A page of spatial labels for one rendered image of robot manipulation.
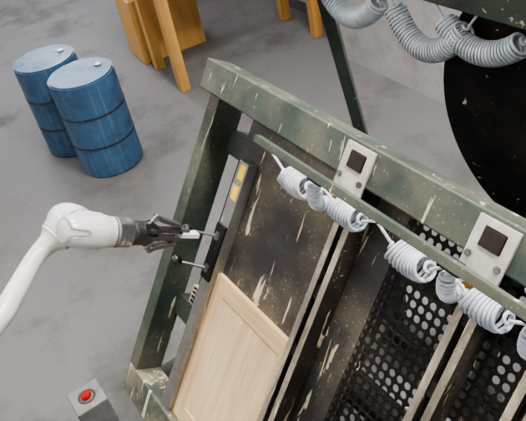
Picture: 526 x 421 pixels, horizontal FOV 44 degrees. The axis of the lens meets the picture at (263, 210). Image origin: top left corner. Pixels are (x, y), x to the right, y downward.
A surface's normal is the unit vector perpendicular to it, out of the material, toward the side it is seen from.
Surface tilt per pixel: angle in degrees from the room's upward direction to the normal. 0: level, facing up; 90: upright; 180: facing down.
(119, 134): 90
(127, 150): 90
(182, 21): 90
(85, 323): 0
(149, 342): 90
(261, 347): 55
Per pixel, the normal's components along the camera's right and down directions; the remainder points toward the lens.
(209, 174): 0.56, 0.44
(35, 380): -0.18, -0.77
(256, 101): -0.77, -0.05
